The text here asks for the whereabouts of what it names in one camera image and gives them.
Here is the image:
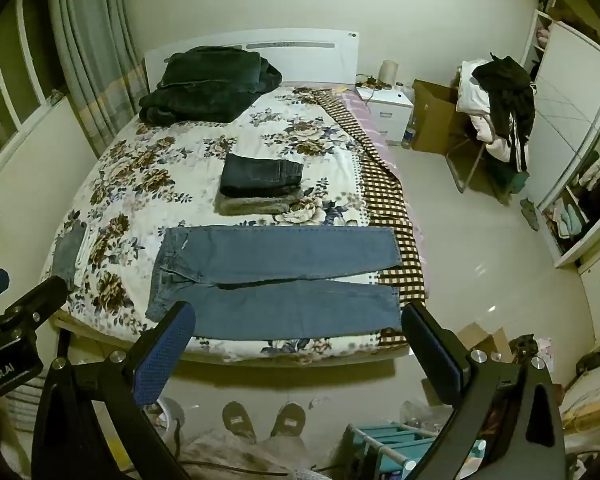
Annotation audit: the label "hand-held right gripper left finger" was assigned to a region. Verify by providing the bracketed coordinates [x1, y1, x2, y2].
[30, 301, 197, 480]

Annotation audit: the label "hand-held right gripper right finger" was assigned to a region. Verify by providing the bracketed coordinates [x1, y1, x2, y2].
[401, 301, 567, 480]

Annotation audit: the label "blue jeans pants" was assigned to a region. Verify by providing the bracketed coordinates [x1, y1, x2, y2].
[145, 226, 402, 342]

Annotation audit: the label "folded grey fuzzy pants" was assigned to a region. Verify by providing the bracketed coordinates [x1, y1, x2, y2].
[215, 190, 306, 217]

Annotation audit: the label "folded dark jeans pants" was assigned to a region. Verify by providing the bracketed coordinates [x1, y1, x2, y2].
[219, 154, 305, 198]

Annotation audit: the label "folded grey cloth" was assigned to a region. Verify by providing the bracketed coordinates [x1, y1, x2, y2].
[52, 220, 89, 292]

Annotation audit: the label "flat cardboard piece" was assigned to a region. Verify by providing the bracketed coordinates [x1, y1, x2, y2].
[455, 325, 514, 362]

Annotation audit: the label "clear plastic bag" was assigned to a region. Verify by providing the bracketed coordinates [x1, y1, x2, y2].
[399, 399, 456, 437]

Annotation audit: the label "white round appliance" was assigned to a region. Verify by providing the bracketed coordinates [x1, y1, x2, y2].
[147, 398, 186, 438]

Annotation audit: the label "teal drying rack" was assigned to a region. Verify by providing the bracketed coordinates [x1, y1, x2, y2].
[346, 422, 447, 480]

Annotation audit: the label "person's right slipper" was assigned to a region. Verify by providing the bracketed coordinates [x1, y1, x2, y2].
[271, 402, 309, 439]

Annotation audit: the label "pair of grey floor slippers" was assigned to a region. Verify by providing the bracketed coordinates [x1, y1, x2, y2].
[520, 198, 544, 232]

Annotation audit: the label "brown checkered blanket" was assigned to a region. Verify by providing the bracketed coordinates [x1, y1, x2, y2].
[295, 87, 428, 347]

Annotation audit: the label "folding chair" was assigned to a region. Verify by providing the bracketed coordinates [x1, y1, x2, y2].
[445, 130, 512, 206]

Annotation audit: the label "white framed window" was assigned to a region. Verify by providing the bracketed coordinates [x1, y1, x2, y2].
[0, 0, 72, 196]

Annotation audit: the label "open cardboard box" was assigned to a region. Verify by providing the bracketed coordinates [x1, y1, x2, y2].
[411, 79, 473, 154]

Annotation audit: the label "grey striped curtain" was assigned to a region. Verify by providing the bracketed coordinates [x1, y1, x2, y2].
[47, 0, 147, 157]

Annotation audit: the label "white nightstand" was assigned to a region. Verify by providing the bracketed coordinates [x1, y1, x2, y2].
[356, 85, 414, 146]

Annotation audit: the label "pile of white clothes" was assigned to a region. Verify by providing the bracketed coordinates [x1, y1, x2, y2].
[455, 60, 513, 162]

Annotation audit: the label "dark green plush blanket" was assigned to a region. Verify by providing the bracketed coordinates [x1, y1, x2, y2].
[139, 46, 283, 125]

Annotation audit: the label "black garment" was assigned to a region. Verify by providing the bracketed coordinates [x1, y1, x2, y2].
[472, 52, 537, 172]

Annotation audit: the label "white wardrobe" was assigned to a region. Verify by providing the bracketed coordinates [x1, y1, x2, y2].
[522, 0, 600, 269]

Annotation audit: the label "white wooden bed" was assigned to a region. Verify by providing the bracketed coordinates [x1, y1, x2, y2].
[40, 27, 431, 368]

